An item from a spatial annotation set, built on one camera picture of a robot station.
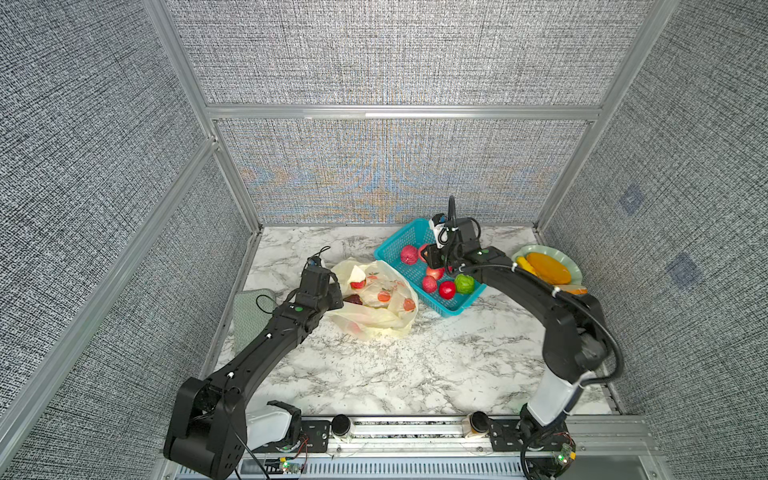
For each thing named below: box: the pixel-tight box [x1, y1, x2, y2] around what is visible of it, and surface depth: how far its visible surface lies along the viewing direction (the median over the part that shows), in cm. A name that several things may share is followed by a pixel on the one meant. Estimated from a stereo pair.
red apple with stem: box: [422, 275, 437, 293], surface depth 100 cm
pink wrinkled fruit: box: [400, 244, 419, 265], surface depth 107 cm
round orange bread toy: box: [526, 252, 571, 285], surface depth 102 cm
